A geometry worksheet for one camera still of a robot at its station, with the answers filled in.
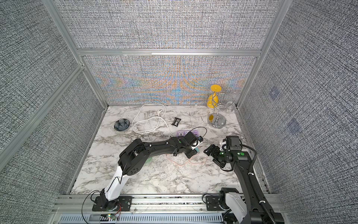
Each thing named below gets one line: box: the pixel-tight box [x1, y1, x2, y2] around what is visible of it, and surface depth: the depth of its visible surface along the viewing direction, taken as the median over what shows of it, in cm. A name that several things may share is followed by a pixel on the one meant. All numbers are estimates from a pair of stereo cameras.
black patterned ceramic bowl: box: [113, 118, 131, 132], surface depth 105 cm
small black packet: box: [171, 117, 182, 127], surface depth 108 cm
